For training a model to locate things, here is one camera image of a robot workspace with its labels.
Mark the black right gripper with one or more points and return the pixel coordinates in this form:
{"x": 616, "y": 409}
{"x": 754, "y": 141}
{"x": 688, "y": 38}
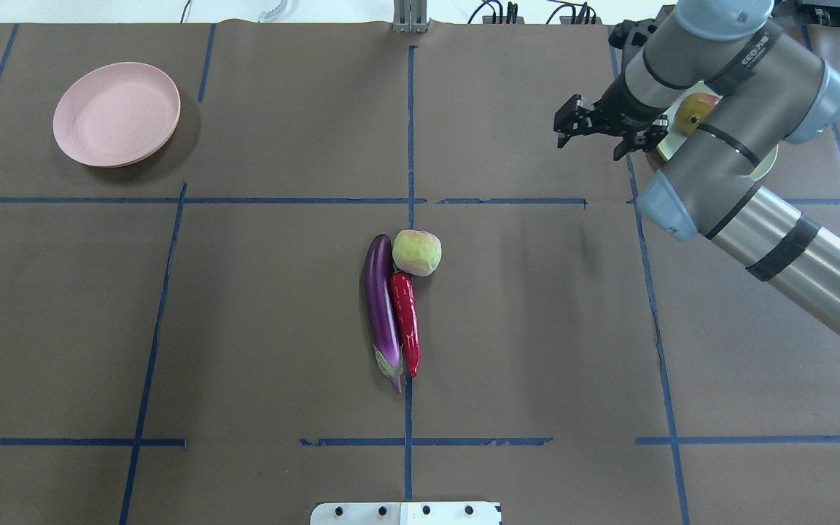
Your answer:
{"x": 622, "y": 107}

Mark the red apple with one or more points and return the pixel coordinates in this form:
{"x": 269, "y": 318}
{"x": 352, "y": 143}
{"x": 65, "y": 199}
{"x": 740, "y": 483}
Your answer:
{"x": 693, "y": 110}

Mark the yellow-green peach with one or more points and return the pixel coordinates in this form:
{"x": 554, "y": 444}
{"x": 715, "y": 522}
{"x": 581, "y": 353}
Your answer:
{"x": 417, "y": 252}

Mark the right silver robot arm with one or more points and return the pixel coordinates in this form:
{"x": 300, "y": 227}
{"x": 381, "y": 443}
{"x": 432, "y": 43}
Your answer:
{"x": 771, "y": 89}

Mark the red chili pepper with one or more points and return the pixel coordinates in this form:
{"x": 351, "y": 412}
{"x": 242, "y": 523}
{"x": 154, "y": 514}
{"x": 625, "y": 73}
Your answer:
{"x": 404, "y": 301}

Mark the purple eggplant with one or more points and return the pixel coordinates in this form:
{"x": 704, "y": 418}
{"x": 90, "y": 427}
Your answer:
{"x": 384, "y": 334}

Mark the pink plate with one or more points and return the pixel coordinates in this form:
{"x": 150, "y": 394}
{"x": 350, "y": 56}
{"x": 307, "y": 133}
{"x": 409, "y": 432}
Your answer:
{"x": 117, "y": 115}

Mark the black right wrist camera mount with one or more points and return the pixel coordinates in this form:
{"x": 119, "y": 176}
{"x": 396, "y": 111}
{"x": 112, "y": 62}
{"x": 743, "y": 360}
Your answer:
{"x": 635, "y": 40}

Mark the aluminium frame post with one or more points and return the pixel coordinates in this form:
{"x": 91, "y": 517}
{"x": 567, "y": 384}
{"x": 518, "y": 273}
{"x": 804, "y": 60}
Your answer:
{"x": 410, "y": 17}

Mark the white camera stand pillar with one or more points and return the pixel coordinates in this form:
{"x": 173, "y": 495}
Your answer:
{"x": 436, "y": 512}

